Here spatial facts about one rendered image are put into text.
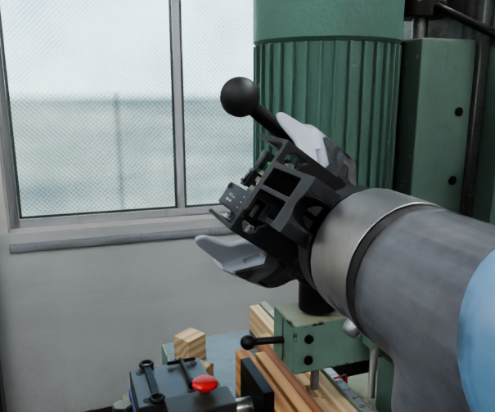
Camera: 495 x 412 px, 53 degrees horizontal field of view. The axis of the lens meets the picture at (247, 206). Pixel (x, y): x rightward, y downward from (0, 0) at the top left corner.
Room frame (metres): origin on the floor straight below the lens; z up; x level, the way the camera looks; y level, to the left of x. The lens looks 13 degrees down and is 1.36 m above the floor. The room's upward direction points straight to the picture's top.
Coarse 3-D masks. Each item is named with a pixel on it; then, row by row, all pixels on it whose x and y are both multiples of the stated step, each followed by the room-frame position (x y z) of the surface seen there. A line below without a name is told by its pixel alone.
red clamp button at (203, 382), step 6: (198, 378) 0.54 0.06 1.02; (204, 378) 0.54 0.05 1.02; (210, 378) 0.54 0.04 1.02; (216, 378) 0.54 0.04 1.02; (192, 384) 0.53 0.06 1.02; (198, 384) 0.53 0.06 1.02; (204, 384) 0.53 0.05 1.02; (210, 384) 0.53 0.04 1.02; (216, 384) 0.53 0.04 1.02; (198, 390) 0.52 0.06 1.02; (204, 390) 0.52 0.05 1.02; (210, 390) 0.52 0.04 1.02
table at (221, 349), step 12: (216, 336) 0.88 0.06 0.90; (228, 336) 0.88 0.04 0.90; (240, 336) 0.88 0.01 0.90; (168, 348) 0.83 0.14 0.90; (216, 348) 0.83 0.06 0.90; (228, 348) 0.83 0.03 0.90; (240, 348) 0.83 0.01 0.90; (168, 360) 0.79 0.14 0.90; (216, 360) 0.79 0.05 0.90; (228, 360) 0.79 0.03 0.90; (216, 372) 0.75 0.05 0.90; (228, 372) 0.75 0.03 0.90; (228, 384) 0.72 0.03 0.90
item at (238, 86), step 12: (228, 84) 0.44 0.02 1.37; (240, 84) 0.43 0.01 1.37; (252, 84) 0.44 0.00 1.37; (228, 96) 0.43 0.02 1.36; (240, 96) 0.43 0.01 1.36; (252, 96) 0.43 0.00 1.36; (228, 108) 0.44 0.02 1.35; (240, 108) 0.43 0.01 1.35; (252, 108) 0.44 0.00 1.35; (264, 108) 0.45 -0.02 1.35; (264, 120) 0.45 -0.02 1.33; (276, 120) 0.45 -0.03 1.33; (276, 132) 0.45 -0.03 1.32
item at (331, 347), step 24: (288, 312) 0.62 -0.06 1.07; (336, 312) 0.62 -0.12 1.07; (288, 336) 0.60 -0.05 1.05; (312, 336) 0.59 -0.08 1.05; (336, 336) 0.60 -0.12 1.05; (360, 336) 0.62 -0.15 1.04; (288, 360) 0.60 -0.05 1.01; (312, 360) 0.59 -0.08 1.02; (336, 360) 0.60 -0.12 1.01; (360, 360) 0.62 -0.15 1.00
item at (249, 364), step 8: (248, 360) 0.63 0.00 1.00; (248, 368) 0.61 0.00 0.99; (256, 368) 0.61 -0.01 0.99; (248, 376) 0.60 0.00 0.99; (256, 376) 0.59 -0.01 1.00; (248, 384) 0.60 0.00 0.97; (256, 384) 0.57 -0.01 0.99; (264, 384) 0.57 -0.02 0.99; (248, 392) 0.60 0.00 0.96; (256, 392) 0.57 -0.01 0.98; (264, 392) 0.55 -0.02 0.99; (272, 392) 0.55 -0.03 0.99; (240, 400) 0.59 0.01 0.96; (248, 400) 0.59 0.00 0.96; (256, 400) 0.57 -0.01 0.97; (264, 400) 0.55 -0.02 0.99; (272, 400) 0.55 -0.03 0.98; (240, 408) 0.58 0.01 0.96; (248, 408) 0.58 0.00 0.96; (256, 408) 0.57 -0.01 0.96; (264, 408) 0.55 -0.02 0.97; (272, 408) 0.55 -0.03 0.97
